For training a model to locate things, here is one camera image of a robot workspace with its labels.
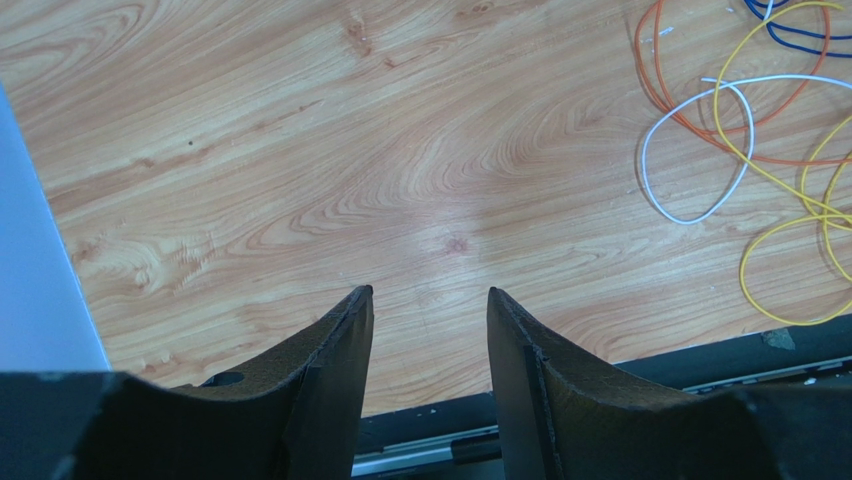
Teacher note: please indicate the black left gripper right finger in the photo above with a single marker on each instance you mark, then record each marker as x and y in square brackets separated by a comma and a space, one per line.
[564, 413]

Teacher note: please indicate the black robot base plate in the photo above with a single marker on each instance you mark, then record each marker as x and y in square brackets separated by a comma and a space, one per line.
[458, 438]

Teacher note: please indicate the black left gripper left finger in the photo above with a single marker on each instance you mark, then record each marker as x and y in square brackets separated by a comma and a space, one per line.
[291, 412]

